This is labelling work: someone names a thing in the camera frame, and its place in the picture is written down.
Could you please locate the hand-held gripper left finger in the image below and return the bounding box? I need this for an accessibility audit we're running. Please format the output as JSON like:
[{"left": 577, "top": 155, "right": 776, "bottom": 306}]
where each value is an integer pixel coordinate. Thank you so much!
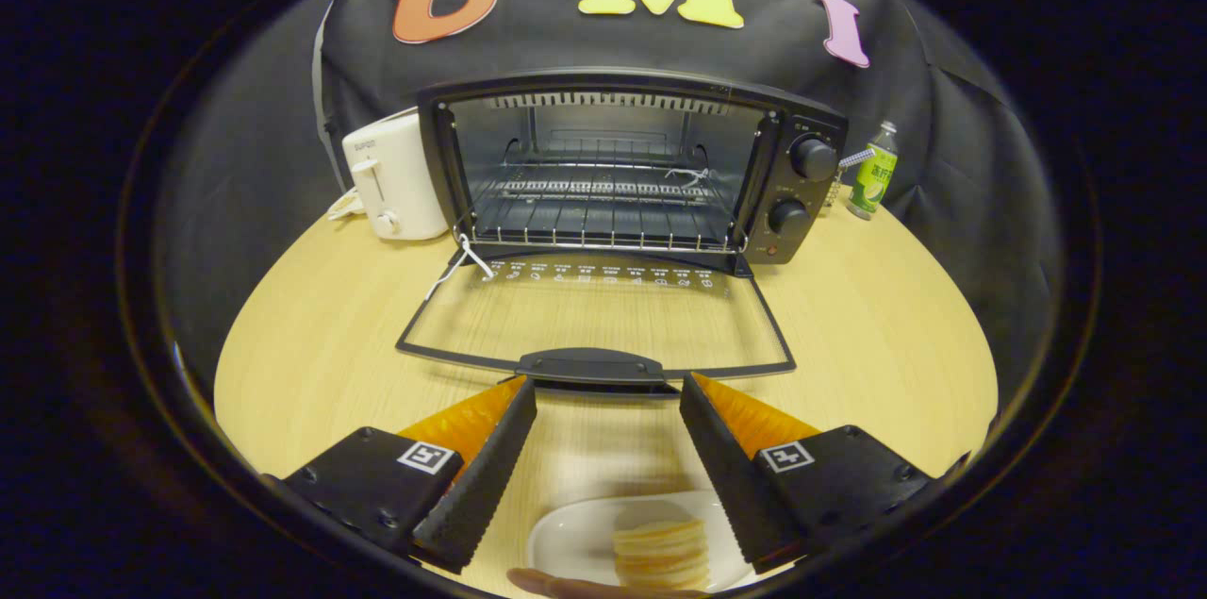
[{"left": 264, "top": 375, "right": 538, "bottom": 574}]

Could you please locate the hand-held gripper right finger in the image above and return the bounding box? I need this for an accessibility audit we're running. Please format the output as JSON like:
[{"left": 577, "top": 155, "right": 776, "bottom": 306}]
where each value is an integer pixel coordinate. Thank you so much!
[{"left": 679, "top": 373, "right": 949, "bottom": 574}]

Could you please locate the sliced yellow bread loaf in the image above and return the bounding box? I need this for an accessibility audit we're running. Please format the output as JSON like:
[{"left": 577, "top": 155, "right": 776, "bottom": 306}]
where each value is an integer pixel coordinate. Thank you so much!
[{"left": 611, "top": 519, "right": 710, "bottom": 589}]

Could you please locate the black toaster oven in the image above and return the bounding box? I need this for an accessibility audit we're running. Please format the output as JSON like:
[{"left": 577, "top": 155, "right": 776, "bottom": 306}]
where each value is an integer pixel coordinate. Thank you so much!
[{"left": 396, "top": 68, "right": 850, "bottom": 392}]

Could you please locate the white pop-up toaster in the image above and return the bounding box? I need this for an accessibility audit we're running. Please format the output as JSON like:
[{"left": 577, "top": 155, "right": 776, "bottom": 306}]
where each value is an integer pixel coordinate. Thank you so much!
[{"left": 341, "top": 108, "right": 450, "bottom": 241}]

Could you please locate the white oval plate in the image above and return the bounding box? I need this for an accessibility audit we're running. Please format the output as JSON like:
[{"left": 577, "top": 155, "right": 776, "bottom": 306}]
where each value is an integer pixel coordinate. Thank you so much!
[{"left": 526, "top": 490, "right": 755, "bottom": 592}]

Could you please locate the green label drink bottle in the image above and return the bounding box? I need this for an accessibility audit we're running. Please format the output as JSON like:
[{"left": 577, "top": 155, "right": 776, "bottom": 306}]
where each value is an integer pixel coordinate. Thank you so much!
[{"left": 846, "top": 120, "right": 899, "bottom": 221}]

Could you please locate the black backdrop cloth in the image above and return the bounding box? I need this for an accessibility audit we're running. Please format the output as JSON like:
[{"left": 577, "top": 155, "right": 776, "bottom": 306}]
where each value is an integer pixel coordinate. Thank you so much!
[{"left": 156, "top": 0, "right": 1066, "bottom": 411}]

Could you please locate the white string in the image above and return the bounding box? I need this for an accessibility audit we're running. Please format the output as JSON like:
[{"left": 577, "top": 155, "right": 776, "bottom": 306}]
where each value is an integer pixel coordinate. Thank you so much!
[{"left": 424, "top": 233, "right": 496, "bottom": 301}]

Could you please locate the metal wire oven rack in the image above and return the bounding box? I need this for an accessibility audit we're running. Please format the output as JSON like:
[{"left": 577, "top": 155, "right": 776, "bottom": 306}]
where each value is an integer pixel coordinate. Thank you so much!
[{"left": 453, "top": 167, "right": 748, "bottom": 253}]

